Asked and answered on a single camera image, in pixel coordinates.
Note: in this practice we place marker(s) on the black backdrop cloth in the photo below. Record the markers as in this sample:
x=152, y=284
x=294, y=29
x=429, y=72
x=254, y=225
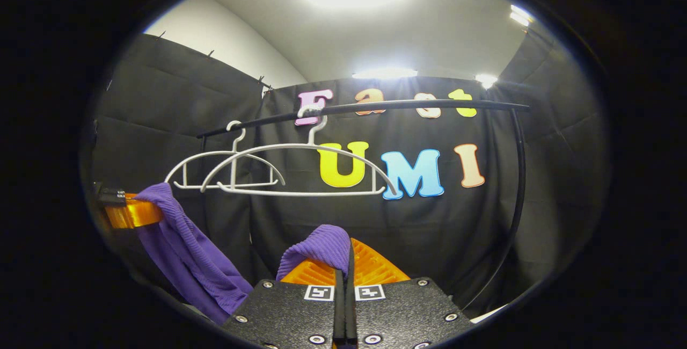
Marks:
x=558, y=177

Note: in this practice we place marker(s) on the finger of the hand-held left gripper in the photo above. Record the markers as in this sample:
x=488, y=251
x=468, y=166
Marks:
x=131, y=215

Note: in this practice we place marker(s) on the purple ribbed jacket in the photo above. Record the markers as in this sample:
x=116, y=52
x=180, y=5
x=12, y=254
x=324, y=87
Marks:
x=188, y=257

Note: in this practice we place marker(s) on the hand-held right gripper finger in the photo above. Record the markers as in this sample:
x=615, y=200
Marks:
x=350, y=311
x=338, y=311

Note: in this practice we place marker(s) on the small ceiling light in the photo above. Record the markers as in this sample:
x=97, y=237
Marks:
x=520, y=16

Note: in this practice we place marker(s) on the white plastic hanger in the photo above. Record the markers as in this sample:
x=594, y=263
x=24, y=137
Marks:
x=214, y=152
x=322, y=194

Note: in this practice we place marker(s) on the white flat board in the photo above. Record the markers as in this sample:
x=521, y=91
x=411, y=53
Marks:
x=491, y=314

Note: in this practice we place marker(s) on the black metal clothes rack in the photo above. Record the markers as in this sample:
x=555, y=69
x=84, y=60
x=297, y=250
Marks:
x=397, y=104

